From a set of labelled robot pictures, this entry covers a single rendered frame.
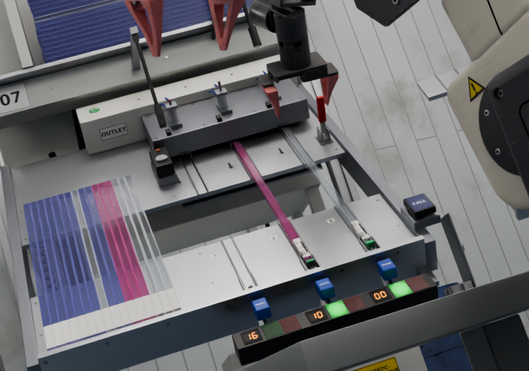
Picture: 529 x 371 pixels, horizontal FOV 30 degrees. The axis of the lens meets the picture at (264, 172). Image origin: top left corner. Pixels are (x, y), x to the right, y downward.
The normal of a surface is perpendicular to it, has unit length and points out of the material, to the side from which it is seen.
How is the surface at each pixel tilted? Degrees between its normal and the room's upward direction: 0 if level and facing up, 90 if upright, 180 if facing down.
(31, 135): 90
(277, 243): 43
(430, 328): 90
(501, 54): 90
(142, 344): 133
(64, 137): 90
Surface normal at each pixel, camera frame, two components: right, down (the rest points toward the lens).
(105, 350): 0.29, 0.44
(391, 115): 0.31, -0.32
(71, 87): 0.10, -0.26
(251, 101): -0.15, -0.85
